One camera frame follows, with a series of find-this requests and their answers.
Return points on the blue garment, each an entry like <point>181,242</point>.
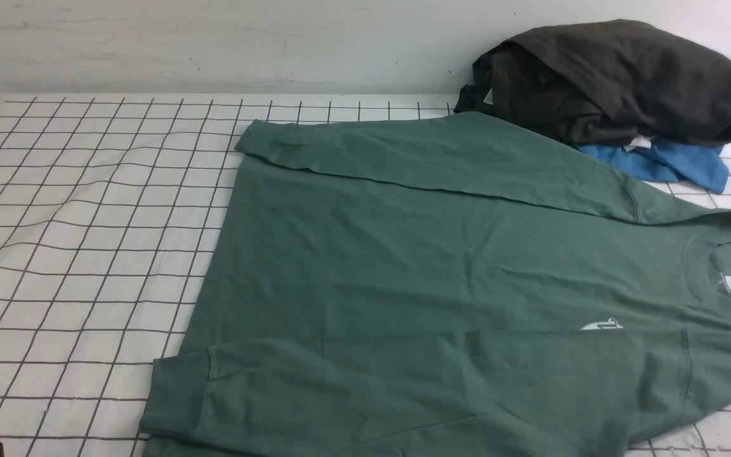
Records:
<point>661,160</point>

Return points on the green long-sleeved shirt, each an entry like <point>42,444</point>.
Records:
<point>456,286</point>

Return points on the dark brown garment pile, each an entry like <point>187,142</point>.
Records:
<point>605,83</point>

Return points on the white grid-patterned tablecloth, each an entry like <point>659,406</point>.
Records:
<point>110,211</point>

